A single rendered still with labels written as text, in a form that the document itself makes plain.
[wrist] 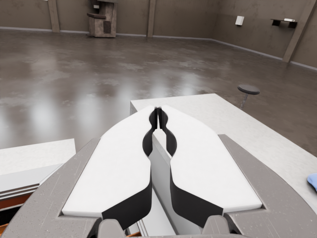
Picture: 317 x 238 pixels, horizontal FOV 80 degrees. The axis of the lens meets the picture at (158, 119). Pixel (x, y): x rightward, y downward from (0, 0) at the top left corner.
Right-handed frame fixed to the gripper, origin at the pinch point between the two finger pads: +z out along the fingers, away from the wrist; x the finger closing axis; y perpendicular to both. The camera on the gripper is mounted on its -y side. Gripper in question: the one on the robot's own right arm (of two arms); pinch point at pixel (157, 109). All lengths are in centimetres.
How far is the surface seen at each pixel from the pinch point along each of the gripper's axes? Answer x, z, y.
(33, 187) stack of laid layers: -50, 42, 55
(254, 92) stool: 142, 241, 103
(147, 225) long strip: -5, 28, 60
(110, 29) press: -202, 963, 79
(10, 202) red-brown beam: -60, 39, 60
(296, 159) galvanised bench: 56, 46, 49
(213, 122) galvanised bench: 28, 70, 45
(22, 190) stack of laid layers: -54, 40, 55
